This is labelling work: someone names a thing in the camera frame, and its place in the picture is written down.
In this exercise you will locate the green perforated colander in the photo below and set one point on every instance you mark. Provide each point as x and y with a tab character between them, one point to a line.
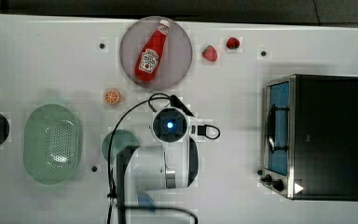
51	150

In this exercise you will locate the green metal cup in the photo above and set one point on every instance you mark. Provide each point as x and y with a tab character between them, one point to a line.
121	139

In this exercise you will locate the silver black toaster oven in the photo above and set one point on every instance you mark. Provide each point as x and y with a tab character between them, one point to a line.
310	138

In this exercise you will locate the grey round plate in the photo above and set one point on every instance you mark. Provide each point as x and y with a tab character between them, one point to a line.
176	58

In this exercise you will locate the red plush ketchup bottle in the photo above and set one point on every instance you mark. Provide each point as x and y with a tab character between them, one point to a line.
150	56

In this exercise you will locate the dark red plush strawberry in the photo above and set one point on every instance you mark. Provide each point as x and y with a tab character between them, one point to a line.
233	43

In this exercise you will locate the pink plush strawberry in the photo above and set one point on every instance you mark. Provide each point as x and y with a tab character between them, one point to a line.
210	54

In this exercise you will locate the orange slice toy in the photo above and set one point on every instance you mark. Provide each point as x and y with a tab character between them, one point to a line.
112	97

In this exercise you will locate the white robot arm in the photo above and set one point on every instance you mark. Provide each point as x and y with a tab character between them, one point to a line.
172	164

